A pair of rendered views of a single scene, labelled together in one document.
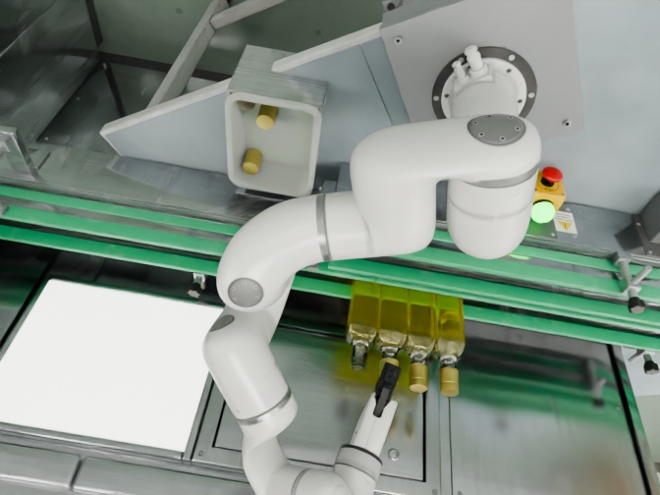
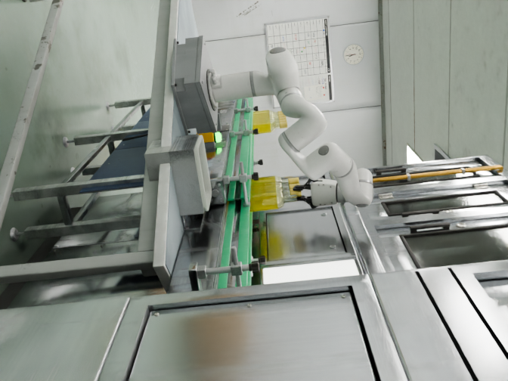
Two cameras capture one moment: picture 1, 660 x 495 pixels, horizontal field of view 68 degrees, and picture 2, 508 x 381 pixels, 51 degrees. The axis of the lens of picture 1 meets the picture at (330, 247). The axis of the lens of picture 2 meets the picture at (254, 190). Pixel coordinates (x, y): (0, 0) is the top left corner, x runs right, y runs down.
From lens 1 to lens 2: 1.86 m
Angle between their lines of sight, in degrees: 71
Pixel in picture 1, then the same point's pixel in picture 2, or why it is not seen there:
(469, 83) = (220, 80)
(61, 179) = (205, 286)
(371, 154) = (289, 65)
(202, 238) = (238, 236)
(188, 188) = (200, 243)
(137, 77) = not seen: outside the picture
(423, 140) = (284, 57)
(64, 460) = not seen: hidden behind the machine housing
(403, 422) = (307, 214)
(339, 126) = not seen: hidden behind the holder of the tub
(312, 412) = (314, 234)
